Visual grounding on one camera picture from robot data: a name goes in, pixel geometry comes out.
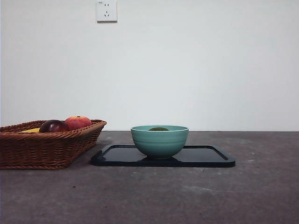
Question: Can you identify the teal bowl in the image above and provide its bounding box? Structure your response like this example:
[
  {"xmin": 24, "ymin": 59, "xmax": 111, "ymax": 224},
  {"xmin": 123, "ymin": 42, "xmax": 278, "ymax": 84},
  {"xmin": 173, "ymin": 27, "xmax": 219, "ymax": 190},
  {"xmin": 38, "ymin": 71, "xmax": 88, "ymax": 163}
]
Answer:
[{"xmin": 130, "ymin": 125, "xmax": 189, "ymax": 160}]

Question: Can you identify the dark rectangular tray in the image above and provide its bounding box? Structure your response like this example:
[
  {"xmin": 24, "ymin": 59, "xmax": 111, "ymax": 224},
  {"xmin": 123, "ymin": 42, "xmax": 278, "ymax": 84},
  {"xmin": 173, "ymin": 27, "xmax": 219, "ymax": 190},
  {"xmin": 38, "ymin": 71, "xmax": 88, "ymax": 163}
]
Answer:
[{"xmin": 90, "ymin": 144, "xmax": 236, "ymax": 168}]

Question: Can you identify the red apple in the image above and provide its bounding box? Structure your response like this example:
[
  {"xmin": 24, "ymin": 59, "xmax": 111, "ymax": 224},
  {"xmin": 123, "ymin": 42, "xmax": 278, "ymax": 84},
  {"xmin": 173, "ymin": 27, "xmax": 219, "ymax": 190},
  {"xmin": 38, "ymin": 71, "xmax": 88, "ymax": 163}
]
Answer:
[{"xmin": 64, "ymin": 115, "xmax": 93, "ymax": 130}]

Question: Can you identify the dark purple round fruit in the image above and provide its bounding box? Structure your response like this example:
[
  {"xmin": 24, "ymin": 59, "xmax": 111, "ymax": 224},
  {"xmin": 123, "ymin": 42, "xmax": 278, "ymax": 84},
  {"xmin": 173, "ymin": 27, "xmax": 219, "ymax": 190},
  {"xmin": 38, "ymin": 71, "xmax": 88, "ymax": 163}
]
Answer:
[{"xmin": 39, "ymin": 119, "xmax": 70, "ymax": 133}]

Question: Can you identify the brown wicker basket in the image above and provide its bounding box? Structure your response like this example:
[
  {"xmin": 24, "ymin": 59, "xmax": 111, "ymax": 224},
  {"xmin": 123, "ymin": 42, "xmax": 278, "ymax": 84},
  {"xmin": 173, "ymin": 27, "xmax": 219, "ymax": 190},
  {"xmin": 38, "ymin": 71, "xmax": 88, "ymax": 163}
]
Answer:
[{"xmin": 0, "ymin": 119, "xmax": 107, "ymax": 170}]

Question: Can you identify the yellow fruit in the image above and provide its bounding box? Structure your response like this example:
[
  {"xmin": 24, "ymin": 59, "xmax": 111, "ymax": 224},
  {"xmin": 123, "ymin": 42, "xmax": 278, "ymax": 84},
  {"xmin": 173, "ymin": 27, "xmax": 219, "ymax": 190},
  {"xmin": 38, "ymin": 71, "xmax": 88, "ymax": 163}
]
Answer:
[{"xmin": 18, "ymin": 127, "xmax": 42, "ymax": 133}]

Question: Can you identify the white wall socket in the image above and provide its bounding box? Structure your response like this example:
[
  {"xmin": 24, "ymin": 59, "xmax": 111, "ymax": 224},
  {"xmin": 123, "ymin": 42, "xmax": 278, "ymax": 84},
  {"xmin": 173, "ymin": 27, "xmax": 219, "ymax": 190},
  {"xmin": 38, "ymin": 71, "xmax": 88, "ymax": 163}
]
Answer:
[{"xmin": 97, "ymin": 0, "xmax": 118, "ymax": 23}]

